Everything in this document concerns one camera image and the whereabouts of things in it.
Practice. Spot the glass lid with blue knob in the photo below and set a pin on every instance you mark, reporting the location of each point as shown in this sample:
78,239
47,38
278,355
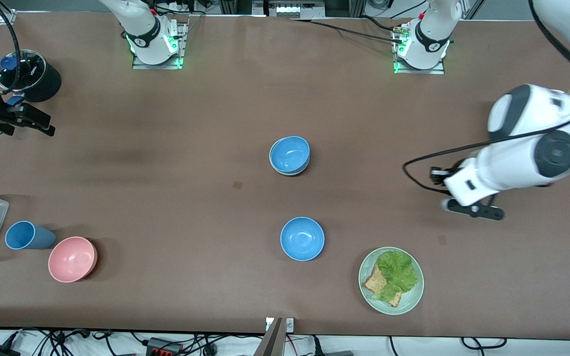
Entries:
27,69

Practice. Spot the blue bowl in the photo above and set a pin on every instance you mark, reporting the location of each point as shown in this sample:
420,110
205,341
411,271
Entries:
290,154
302,239

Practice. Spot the grey equipment box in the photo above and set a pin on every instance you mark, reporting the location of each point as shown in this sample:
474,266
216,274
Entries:
290,9

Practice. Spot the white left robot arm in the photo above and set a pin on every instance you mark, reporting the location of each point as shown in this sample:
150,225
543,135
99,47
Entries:
527,158

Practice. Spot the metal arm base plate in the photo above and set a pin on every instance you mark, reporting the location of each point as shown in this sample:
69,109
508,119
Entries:
421,71
159,66

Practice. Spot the grey metal bar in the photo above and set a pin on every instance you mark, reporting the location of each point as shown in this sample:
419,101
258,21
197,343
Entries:
271,343

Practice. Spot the green bowl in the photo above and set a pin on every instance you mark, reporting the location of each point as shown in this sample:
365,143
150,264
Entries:
292,174

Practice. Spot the green lettuce leaf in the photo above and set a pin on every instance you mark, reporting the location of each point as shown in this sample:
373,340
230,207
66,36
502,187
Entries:
400,269

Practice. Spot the black plug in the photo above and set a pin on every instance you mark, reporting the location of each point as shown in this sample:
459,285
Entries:
334,353

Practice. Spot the white bracket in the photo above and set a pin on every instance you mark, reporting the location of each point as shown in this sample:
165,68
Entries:
290,325

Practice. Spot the black orange power strip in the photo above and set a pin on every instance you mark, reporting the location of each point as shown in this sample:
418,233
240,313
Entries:
164,347

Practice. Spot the green plate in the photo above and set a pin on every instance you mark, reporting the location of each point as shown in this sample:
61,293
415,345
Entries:
411,296

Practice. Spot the blue cup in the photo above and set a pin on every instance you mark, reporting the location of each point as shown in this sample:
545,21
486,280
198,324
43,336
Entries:
23,235

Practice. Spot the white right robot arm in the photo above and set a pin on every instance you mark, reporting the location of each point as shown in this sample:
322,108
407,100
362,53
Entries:
146,29

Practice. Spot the pink bowl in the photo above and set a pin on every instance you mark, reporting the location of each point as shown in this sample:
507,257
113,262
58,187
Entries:
72,259

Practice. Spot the black round pot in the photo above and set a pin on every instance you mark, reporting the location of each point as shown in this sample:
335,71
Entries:
50,81

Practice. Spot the brown toast slice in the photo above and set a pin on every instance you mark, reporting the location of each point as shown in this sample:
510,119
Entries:
376,284

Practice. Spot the blue plastic object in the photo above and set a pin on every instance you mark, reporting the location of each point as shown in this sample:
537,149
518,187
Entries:
15,101

